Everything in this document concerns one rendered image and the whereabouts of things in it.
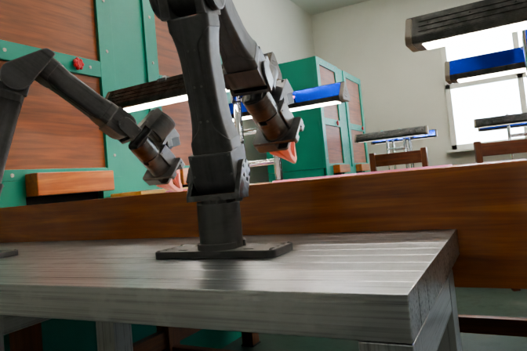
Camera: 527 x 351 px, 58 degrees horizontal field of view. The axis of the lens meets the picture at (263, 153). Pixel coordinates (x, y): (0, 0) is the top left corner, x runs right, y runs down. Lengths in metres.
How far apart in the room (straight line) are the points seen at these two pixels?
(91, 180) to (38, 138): 0.21
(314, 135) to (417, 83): 2.51
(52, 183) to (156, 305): 1.11
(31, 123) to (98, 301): 1.15
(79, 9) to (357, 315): 1.66
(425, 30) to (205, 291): 0.81
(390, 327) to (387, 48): 6.06
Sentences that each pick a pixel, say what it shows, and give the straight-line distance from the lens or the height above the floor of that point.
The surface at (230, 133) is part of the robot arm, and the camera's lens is 0.69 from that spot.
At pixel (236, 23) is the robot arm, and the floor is 1.03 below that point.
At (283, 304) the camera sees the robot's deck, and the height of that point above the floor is 0.66.
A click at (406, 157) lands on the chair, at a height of 0.85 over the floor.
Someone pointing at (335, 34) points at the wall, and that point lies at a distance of 6.66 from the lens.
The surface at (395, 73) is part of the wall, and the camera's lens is 6.33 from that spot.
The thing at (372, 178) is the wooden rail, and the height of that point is 0.76.
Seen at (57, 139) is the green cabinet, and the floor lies 0.97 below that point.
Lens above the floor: 0.77
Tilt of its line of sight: 3 degrees up
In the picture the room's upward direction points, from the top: 5 degrees counter-clockwise
